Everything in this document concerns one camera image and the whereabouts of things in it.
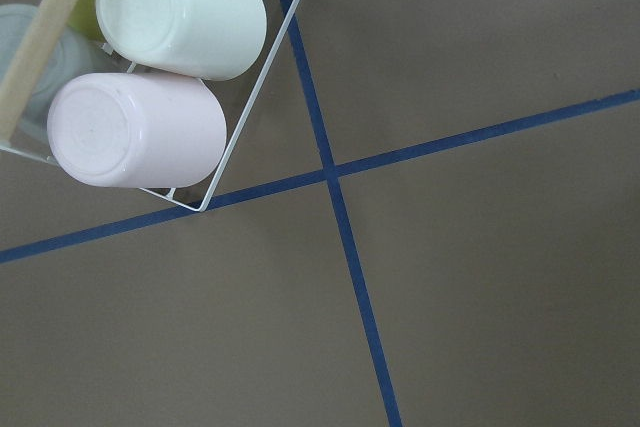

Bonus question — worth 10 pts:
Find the pink plastic cup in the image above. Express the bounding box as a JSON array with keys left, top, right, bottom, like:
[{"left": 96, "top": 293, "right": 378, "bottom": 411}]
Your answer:
[{"left": 47, "top": 73, "right": 227, "bottom": 188}]

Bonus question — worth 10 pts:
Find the white wire cup rack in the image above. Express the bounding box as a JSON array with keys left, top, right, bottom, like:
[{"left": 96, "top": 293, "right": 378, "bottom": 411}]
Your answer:
[{"left": 1, "top": 0, "right": 300, "bottom": 212}]

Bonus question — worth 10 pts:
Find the wooden rack handle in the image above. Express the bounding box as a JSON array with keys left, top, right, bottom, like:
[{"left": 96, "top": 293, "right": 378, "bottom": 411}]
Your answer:
[{"left": 1, "top": 0, "right": 78, "bottom": 141}]

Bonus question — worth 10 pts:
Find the white plastic cup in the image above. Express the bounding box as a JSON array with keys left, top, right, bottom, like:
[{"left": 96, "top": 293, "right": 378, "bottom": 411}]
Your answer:
[{"left": 96, "top": 0, "right": 267, "bottom": 81}]

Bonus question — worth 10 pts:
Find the pale grey plastic cup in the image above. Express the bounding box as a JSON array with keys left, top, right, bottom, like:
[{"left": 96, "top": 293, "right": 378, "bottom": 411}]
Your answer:
[{"left": 1, "top": 4, "right": 120, "bottom": 144}]

